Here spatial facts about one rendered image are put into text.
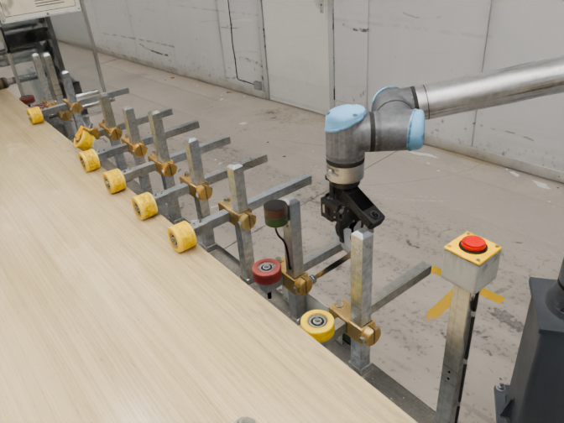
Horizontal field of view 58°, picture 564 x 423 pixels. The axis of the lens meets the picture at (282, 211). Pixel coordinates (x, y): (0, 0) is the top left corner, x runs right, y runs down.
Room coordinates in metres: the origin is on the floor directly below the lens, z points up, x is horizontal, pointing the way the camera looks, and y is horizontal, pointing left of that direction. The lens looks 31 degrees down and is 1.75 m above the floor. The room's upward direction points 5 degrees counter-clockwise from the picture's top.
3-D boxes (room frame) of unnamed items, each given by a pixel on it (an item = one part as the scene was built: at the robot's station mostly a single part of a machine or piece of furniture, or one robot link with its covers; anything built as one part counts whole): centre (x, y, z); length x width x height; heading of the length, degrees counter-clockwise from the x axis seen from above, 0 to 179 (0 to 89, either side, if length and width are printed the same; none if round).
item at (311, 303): (1.11, -0.06, 0.75); 0.26 x 0.01 x 0.10; 36
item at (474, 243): (0.70, -0.32, 1.22); 0.04 x 0.04 x 0.02
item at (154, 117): (1.72, 0.42, 0.92); 0.03 x 0.03 x 0.48; 36
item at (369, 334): (0.93, -0.16, 0.84); 0.13 x 0.06 x 0.05; 36
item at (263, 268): (1.11, 0.05, 0.85); 0.08 x 0.08 x 0.11
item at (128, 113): (1.92, 0.57, 0.88); 0.03 x 0.03 x 0.48; 36
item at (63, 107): (2.59, 0.99, 0.95); 0.50 x 0.04 x 0.04; 126
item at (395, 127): (1.07, -0.27, 1.30); 0.12 x 0.12 x 0.09; 85
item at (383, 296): (1.00, -0.22, 0.84); 0.43 x 0.03 x 0.04; 126
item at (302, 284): (1.13, -0.01, 0.85); 0.13 x 0.06 x 0.05; 36
